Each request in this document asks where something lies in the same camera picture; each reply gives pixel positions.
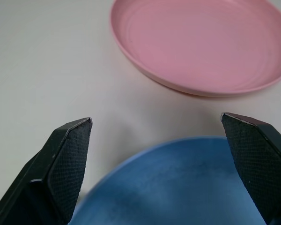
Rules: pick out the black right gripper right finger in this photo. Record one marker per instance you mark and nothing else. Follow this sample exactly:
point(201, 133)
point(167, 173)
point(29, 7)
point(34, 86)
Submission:
point(260, 168)

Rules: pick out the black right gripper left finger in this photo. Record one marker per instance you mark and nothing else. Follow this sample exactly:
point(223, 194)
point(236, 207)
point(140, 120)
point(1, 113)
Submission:
point(49, 178)

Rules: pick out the blue round plastic plate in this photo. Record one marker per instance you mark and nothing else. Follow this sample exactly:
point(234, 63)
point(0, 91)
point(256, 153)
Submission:
point(166, 187)

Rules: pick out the pink round plastic plate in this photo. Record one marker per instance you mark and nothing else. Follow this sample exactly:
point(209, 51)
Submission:
point(189, 47)

